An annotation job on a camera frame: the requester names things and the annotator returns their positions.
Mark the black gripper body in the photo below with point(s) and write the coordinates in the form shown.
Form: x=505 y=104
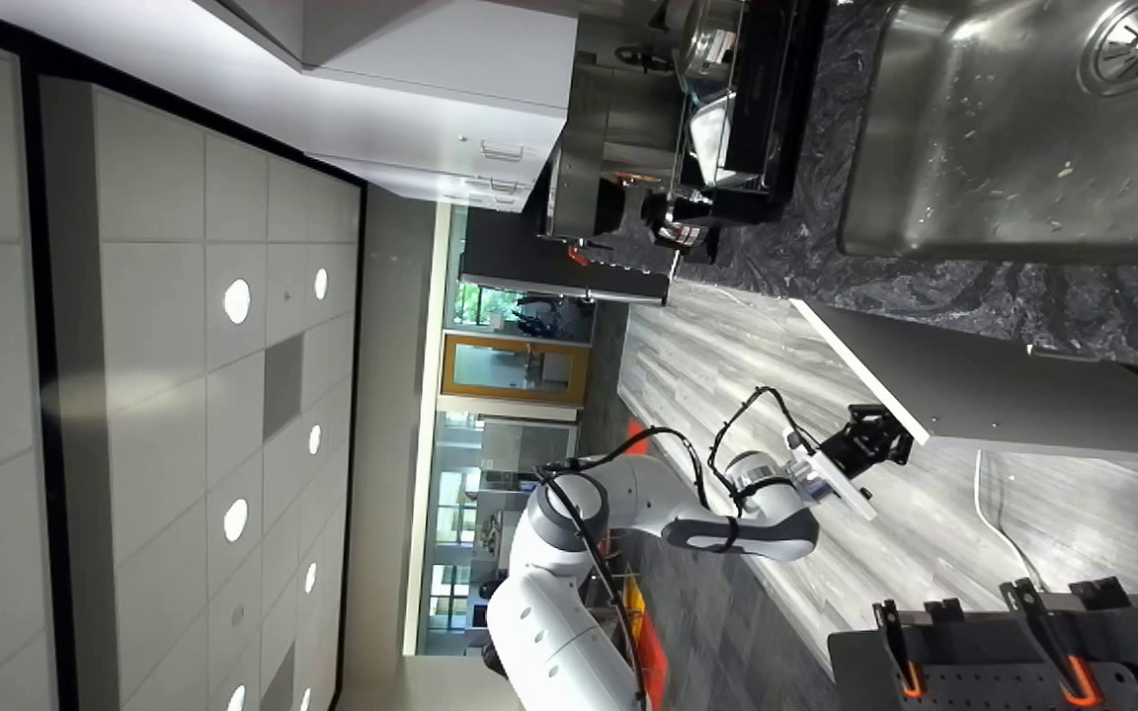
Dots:
x=858 y=449

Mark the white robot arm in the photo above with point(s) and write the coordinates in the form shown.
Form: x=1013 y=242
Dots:
x=556 y=527

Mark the wooden framed door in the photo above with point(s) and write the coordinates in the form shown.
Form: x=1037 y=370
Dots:
x=514 y=370

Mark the black cabinet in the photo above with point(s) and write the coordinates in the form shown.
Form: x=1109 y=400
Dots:
x=514 y=261

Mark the small red object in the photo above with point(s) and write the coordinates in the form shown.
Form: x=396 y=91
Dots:
x=637 y=445

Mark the orange object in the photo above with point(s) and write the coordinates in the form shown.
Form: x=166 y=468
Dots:
x=641 y=647

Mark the stainless steel sink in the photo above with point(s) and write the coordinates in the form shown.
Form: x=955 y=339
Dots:
x=990 y=132

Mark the black coffee machine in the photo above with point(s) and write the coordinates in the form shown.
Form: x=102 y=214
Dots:
x=771 y=120

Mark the large glass window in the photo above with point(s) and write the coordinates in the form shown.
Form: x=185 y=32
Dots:
x=463 y=527

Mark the round metal sink drain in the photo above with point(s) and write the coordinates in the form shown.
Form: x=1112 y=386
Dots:
x=1134 y=46

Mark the round ceiling light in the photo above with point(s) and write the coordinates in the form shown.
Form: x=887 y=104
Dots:
x=302 y=702
x=239 y=300
x=320 y=281
x=236 y=519
x=315 y=440
x=239 y=702
x=309 y=578

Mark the dark square ceiling vent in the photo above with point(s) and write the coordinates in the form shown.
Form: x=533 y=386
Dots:
x=278 y=686
x=281 y=387

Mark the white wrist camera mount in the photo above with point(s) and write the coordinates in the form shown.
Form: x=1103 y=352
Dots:
x=833 y=489

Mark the stainless steel wall panel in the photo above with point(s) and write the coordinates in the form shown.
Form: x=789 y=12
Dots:
x=610 y=142

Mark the white wall cabinet door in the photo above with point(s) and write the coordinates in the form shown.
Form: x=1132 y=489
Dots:
x=463 y=82

